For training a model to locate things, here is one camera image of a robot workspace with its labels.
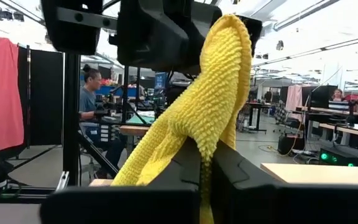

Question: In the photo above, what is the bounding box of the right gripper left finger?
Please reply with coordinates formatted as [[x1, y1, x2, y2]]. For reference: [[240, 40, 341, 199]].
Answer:
[[39, 136, 202, 224]]

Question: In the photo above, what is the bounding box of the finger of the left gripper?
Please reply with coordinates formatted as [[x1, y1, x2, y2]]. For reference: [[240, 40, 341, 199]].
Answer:
[[109, 0, 224, 75], [239, 15, 263, 58]]

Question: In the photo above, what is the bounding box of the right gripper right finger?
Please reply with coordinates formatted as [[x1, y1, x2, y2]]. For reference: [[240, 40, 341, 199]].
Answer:
[[211, 140, 358, 224]]

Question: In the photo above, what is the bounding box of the yellow microfiber towel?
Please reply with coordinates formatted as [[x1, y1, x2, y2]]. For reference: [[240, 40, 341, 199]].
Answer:
[[112, 14, 253, 224]]

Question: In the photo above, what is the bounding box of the blue sign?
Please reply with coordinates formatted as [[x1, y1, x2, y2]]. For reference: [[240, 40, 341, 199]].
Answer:
[[154, 72, 168, 91]]

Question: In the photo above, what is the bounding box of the light wooden desk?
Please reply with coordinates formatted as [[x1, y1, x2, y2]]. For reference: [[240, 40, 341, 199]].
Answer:
[[260, 162, 358, 185]]

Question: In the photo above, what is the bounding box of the black floor box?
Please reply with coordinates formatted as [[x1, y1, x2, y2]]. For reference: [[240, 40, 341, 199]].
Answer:
[[277, 133, 306, 156]]

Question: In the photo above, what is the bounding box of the black box with green lights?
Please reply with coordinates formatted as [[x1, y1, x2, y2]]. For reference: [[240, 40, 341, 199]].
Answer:
[[318, 147, 358, 168]]

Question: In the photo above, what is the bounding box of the black partition panel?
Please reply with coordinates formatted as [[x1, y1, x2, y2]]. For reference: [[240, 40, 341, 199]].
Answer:
[[17, 45, 65, 147]]

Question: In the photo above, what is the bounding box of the pale pink hanging cloth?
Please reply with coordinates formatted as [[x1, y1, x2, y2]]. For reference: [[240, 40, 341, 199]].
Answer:
[[286, 84, 304, 116]]

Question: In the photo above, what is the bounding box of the small wooden table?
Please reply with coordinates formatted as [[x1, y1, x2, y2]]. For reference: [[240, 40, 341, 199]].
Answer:
[[119, 124, 151, 137]]

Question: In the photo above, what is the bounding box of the black monitor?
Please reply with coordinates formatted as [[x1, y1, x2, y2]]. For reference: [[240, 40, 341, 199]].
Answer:
[[308, 85, 339, 109]]

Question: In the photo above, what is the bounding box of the long wooden work table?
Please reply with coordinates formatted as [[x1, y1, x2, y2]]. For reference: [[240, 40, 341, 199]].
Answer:
[[318, 123, 358, 139]]

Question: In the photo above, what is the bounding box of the black metal table frame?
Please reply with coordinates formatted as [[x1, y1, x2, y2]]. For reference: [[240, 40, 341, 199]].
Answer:
[[54, 52, 120, 191]]

